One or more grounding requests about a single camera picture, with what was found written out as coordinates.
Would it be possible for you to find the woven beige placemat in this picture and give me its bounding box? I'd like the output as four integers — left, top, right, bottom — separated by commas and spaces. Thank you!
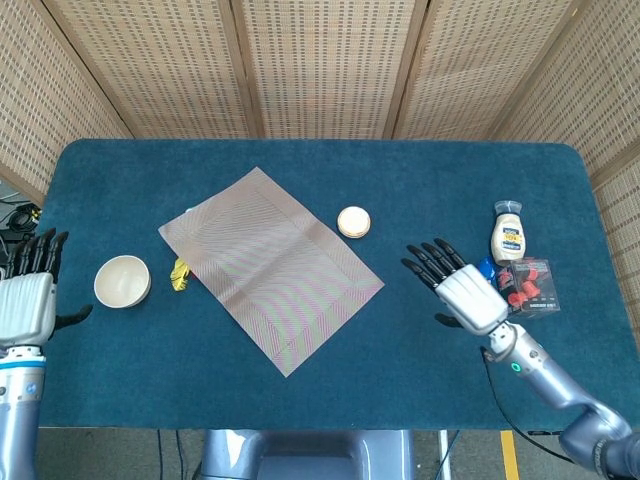
157, 166, 386, 379

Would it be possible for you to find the colourful feather shuttlecock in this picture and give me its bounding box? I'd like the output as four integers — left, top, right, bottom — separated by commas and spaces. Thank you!
168, 206, 195, 292

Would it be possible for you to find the clear box with red items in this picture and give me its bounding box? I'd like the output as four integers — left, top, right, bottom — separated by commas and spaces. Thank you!
492, 255, 561, 320

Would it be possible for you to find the white table leg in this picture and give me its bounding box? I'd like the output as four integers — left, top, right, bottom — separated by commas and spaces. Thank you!
437, 429, 453, 480

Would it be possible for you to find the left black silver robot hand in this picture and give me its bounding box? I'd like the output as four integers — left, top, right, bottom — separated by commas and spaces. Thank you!
0, 228, 95, 349

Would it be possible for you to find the blue snack packet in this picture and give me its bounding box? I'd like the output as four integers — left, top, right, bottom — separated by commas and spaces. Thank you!
477, 255, 499, 289

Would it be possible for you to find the squeeze mayonnaise bottle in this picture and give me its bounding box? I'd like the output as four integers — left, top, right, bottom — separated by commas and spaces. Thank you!
489, 199, 531, 266

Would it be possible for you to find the blue-grey robot torso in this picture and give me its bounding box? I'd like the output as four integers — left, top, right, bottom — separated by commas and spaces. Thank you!
199, 428, 417, 480

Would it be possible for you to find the blue felt table cover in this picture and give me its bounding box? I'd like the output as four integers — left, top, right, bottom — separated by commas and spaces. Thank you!
0, 138, 640, 432

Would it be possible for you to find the blue floor cable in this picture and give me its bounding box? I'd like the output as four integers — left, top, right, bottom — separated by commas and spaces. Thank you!
439, 429, 464, 480

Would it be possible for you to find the beige round bowl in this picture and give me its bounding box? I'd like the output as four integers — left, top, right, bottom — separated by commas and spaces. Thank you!
93, 254, 152, 309

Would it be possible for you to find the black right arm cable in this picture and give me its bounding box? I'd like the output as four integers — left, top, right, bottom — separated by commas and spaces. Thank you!
480, 347, 576, 464

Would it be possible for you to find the floor cables and power strip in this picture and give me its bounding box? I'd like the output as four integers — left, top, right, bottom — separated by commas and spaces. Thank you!
0, 192, 44, 251

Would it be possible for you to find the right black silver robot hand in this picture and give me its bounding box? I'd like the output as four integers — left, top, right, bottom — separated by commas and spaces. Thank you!
400, 237, 510, 336

